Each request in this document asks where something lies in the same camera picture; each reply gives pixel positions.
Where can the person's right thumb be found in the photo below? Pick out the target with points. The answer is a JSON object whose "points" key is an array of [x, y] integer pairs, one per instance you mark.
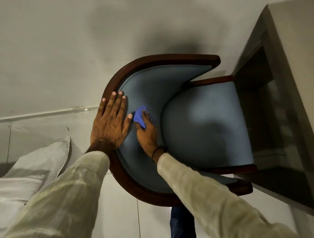
{"points": [[138, 132]]}

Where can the person's left forearm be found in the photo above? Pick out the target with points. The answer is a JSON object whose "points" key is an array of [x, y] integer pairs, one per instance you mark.
{"points": [[61, 196]]}

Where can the person's left hand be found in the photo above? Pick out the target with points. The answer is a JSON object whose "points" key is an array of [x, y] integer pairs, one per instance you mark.
{"points": [[109, 127]]}

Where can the white pillow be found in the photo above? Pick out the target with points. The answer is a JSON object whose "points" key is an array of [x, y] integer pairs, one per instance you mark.
{"points": [[17, 193], [44, 159]]}

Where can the person's right hand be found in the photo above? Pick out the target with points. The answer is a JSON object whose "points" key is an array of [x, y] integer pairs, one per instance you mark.
{"points": [[148, 139]]}

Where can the white skirting board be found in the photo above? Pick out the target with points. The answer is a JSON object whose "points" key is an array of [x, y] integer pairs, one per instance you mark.
{"points": [[44, 114]]}

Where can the person's left thumb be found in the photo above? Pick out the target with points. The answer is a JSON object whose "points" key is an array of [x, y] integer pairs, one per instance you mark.
{"points": [[128, 123]]}

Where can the person's left middle finger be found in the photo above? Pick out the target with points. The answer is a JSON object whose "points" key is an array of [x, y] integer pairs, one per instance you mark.
{"points": [[119, 100]]}

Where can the black wrist band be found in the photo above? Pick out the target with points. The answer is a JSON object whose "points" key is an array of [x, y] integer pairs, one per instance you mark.
{"points": [[157, 151]]}

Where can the person's leg in blue trousers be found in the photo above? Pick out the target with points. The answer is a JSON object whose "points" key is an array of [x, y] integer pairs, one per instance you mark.
{"points": [[182, 223]]}

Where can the grey wooden desk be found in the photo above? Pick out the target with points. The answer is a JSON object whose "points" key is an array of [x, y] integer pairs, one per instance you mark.
{"points": [[282, 98]]}

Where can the person's left little finger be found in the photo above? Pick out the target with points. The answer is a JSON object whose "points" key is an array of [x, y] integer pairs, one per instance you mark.
{"points": [[103, 106]]}

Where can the blue upholstered wooden armchair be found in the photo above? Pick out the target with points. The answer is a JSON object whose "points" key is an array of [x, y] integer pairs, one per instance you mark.
{"points": [[203, 122]]}

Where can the person's right forearm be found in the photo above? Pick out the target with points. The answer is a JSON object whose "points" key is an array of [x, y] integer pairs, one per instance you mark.
{"points": [[215, 203]]}

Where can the blue cleaning cloth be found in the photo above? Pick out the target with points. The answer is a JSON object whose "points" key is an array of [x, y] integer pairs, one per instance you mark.
{"points": [[139, 117]]}

